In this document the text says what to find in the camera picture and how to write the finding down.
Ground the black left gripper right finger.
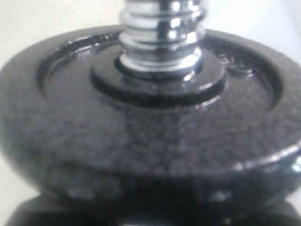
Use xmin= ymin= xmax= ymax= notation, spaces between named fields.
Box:
xmin=182 ymin=200 xmax=301 ymax=226

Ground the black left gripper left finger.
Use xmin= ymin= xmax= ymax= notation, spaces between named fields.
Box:
xmin=4 ymin=196 xmax=123 ymax=226

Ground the chrome threaded dumbbell bar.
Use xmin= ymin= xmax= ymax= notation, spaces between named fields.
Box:
xmin=119 ymin=0 xmax=207 ymax=77

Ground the black far weight plate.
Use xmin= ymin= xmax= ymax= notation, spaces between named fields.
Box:
xmin=0 ymin=26 xmax=301 ymax=215

